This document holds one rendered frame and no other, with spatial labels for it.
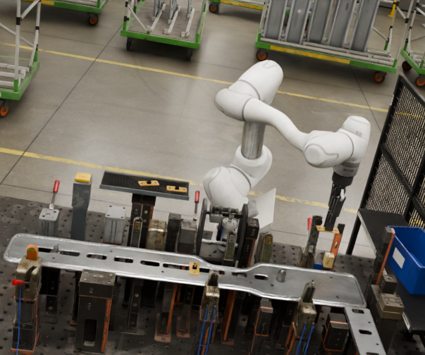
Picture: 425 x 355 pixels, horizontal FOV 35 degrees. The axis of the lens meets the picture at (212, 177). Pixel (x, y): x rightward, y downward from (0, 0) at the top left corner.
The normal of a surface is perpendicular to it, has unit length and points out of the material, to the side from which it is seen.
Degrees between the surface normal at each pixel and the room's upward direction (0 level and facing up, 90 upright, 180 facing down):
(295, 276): 0
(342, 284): 0
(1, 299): 0
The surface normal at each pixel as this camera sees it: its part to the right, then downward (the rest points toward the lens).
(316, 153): -0.58, 0.26
